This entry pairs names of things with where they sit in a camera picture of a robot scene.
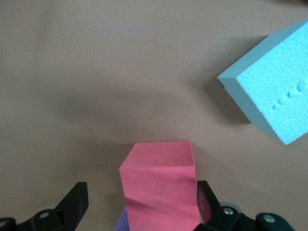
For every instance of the purple foam cube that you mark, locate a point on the purple foam cube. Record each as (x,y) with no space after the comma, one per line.
(122,222)

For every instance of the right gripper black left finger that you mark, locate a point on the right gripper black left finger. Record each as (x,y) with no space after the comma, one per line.
(74,202)

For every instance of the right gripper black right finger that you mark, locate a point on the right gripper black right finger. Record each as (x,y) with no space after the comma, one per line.
(216,216)

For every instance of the light blue foam cube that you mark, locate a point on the light blue foam cube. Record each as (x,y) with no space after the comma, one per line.
(272,91)

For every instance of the red foam cube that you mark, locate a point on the red foam cube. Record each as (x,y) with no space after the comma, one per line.
(158,187)

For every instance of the brown table cover sheet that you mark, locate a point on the brown table cover sheet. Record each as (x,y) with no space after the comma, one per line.
(96,72)

